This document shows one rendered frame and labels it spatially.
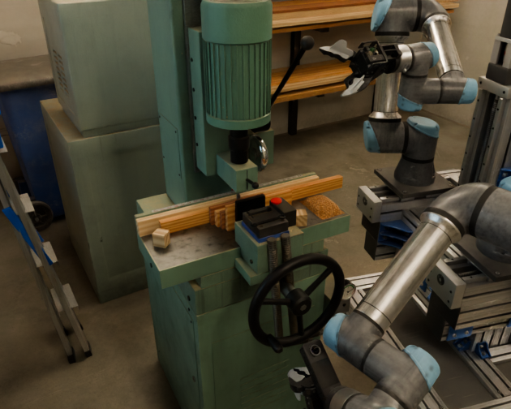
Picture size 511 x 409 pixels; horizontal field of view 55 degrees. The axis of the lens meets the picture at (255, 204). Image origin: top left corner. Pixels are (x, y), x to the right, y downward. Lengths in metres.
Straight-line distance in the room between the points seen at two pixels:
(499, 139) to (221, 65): 0.89
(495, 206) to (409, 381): 0.39
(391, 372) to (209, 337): 0.68
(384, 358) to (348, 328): 0.09
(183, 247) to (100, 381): 1.06
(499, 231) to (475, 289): 0.51
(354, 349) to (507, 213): 0.40
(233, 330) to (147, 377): 0.80
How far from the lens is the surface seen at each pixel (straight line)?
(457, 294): 1.55
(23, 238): 2.00
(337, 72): 4.10
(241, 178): 1.38
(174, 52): 1.45
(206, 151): 1.46
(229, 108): 1.27
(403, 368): 0.96
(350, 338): 1.00
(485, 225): 1.09
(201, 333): 1.47
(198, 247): 1.35
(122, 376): 2.28
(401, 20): 1.82
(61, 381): 2.33
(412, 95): 1.53
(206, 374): 1.59
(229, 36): 1.22
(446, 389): 2.01
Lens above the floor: 1.66
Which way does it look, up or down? 30 degrees down
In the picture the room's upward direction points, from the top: straight up
